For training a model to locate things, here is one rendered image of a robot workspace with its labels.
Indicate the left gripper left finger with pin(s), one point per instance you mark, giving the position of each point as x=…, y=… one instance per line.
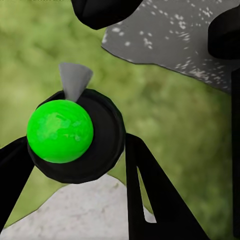
x=16, y=166

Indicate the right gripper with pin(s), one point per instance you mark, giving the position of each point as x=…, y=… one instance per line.
x=98, y=14

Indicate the insectifuge atomizer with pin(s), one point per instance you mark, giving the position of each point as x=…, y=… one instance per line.
x=78, y=134

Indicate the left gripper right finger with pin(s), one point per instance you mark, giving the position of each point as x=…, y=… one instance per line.
x=174, y=220

